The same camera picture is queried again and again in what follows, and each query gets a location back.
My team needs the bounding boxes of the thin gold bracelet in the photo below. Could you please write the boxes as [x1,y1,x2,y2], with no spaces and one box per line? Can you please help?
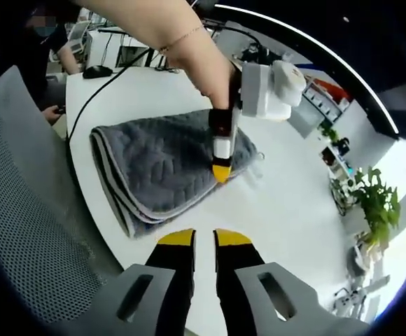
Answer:
[158,24,206,54]

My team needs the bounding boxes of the black computer mouse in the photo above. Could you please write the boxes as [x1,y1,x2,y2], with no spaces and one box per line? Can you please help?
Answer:
[82,64,113,79]

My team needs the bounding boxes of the grey towel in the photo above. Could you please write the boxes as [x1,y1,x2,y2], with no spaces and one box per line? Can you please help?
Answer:
[90,108,260,239]

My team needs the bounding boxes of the grey mesh office chair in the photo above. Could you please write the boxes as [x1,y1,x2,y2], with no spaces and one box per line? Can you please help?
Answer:
[0,65,127,325]

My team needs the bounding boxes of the person's left hand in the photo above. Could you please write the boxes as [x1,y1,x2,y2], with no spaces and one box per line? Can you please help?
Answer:
[167,28,238,111]

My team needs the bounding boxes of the large potted green plant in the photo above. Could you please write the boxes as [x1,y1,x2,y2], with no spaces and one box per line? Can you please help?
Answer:
[353,167,402,248]

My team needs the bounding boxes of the black mouse cable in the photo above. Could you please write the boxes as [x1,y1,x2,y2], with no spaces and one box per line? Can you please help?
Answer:
[65,47,153,143]

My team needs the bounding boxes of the long ceiling light strip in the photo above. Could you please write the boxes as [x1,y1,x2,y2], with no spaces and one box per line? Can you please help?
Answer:
[213,3,400,134]

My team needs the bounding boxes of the small potted green plant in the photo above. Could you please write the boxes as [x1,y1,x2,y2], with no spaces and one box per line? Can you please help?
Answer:
[318,120,341,145]

